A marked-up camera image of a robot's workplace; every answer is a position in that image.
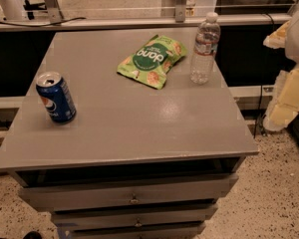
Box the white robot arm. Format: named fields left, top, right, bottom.
left=263, top=8, right=299, bottom=131

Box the clear plastic water bottle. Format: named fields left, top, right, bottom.
left=190, top=12, right=221, bottom=85

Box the green snack chip bag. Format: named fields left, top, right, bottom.
left=117, top=35, right=187, bottom=90

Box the blue Pepsi soda can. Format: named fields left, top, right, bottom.
left=36, top=72, right=76, bottom=123

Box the middle grey drawer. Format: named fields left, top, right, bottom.
left=52, top=202, right=217, bottom=231

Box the grey drawer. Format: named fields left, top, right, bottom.
left=59, top=221, right=205, bottom=239
left=20, top=173, right=238, bottom=211
left=52, top=202, right=217, bottom=231

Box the bottom grey drawer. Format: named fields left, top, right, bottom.
left=59, top=221, right=205, bottom=239

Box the top grey drawer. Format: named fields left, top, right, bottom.
left=20, top=173, right=238, bottom=211

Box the white pipe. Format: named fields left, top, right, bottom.
left=0, top=0, right=28, bottom=21

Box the grey metal post bracket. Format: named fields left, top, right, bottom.
left=175, top=0, right=186, bottom=23

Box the black cable on ledge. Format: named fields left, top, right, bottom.
left=0, top=16, right=88, bottom=28

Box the left grey metal post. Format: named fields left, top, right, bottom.
left=44, top=0, right=63, bottom=23

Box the black hanging cable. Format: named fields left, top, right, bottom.
left=253, top=13, right=276, bottom=139

